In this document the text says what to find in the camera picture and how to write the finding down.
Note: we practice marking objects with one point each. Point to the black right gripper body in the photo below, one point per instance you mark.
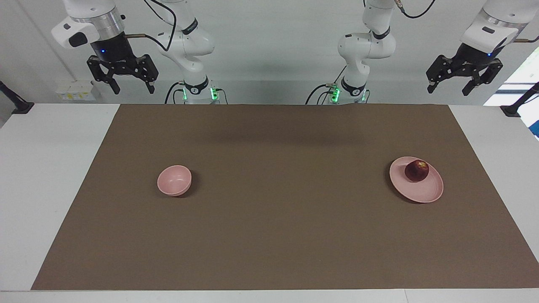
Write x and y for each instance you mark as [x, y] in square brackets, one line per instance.
[111, 50]

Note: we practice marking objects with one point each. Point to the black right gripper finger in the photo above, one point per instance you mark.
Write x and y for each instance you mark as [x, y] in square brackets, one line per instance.
[146, 69]
[100, 69]

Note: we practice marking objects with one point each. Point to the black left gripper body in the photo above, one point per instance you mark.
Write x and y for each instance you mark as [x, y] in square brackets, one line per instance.
[476, 59]

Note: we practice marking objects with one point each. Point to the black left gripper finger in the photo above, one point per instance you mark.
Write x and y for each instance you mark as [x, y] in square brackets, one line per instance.
[484, 75]
[440, 67]

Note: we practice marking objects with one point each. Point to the dark red apple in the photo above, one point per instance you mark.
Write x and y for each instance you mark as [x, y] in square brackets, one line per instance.
[417, 171]

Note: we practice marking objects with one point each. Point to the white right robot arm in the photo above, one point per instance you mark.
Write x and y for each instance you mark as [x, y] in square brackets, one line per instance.
[189, 42]

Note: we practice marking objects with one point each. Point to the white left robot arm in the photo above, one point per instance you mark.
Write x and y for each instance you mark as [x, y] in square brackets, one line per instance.
[366, 46]

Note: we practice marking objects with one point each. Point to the pink bowl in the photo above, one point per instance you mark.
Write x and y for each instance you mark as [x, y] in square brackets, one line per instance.
[173, 181]

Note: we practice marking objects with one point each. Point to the pink plate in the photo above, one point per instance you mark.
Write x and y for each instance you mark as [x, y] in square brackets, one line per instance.
[421, 191]

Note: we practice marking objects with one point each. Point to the brown table mat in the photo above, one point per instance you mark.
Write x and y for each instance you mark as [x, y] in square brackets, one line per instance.
[269, 235]

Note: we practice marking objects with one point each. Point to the white wall socket box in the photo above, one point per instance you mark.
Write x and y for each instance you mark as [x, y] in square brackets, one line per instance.
[76, 91]

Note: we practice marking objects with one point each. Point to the black clamp mount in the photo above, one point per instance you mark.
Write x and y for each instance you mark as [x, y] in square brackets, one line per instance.
[516, 108]
[19, 107]

